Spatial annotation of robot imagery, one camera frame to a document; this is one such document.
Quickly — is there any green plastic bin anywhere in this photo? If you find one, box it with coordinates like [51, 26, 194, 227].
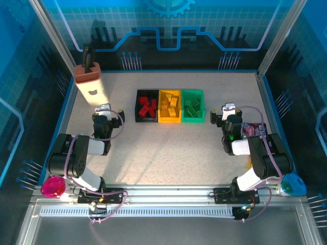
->
[180, 89, 206, 124]

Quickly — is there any purple candy bag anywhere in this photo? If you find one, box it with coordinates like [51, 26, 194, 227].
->
[241, 122, 268, 140]

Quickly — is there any black plastic bin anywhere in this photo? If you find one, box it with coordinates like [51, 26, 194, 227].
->
[134, 89, 159, 123]

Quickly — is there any cream knife block brown lid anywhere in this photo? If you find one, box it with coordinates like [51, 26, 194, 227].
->
[73, 62, 110, 107]

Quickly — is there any yellow plastic bin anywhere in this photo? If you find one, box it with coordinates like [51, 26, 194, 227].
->
[158, 89, 182, 124]

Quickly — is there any pink plastic cup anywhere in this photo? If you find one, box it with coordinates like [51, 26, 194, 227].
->
[40, 175, 66, 199]

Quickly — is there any small electronics board with LEDs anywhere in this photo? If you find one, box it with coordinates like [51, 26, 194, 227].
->
[232, 204, 253, 223]
[88, 201, 108, 225]

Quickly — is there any blue plastic bowl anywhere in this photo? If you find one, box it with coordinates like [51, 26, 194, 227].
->
[277, 173, 307, 197]

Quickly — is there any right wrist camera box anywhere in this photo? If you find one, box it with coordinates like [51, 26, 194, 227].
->
[221, 103, 237, 120]

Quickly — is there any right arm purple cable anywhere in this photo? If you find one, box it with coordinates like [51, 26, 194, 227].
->
[233, 106, 284, 223]

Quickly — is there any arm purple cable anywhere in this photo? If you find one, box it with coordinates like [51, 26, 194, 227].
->
[233, 106, 284, 223]
[63, 109, 128, 225]

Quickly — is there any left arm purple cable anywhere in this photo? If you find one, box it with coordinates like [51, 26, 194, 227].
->
[63, 109, 128, 225]

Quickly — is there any black handled utensil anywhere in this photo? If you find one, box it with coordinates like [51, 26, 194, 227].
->
[81, 45, 96, 74]

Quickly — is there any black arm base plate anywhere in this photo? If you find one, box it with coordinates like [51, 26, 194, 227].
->
[213, 187, 261, 204]
[77, 188, 128, 205]

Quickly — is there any aluminium mounting rail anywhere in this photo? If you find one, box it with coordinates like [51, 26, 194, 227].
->
[30, 184, 305, 206]

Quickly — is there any white slotted cable duct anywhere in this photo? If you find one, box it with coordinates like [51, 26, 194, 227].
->
[40, 206, 236, 218]

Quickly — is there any aluminium frame post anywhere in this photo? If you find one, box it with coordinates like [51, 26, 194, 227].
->
[256, 0, 309, 79]
[29, 0, 77, 85]

